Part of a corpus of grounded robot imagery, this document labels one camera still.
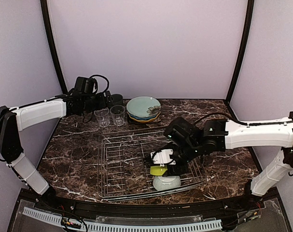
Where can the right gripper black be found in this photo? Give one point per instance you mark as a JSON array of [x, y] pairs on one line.
[[172, 167]]

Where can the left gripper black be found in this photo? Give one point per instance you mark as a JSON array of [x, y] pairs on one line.
[[107, 99]]

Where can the grey mug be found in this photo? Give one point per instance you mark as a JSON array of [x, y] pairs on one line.
[[117, 100]]

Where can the clear glass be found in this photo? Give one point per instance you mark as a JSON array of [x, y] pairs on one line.
[[118, 115], [103, 117]]

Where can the lime green bowl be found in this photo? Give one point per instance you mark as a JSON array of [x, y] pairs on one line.
[[158, 170]]

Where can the pale celadon ribbed bowl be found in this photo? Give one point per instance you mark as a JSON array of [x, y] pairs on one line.
[[161, 183]]

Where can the light green flower plate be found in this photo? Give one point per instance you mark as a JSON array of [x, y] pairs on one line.
[[143, 106]]

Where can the yellow dotted plate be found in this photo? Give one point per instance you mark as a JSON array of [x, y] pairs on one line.
[[143, 121]]

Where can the blue dotted plate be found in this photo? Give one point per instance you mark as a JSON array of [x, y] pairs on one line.
[[143, 118]]

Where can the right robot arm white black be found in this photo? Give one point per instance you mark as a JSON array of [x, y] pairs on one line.
[[224, 134]]

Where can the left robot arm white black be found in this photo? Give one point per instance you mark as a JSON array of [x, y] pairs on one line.
[[84, 98]]

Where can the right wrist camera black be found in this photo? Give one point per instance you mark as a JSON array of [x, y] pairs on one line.
[[160, 158]]

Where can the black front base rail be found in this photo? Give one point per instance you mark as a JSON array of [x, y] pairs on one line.
[[233, 211]]

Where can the left black frame post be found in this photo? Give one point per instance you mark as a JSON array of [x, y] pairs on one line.
[[52, 45]]

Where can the black frame post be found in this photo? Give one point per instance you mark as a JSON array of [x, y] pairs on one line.
[[52, 45], [242, 50]]

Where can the white slotted cable duct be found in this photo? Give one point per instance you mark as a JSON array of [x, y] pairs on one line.
[[109, 224]]

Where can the right black frame post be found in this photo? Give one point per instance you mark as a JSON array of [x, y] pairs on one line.
[[242, 50]]

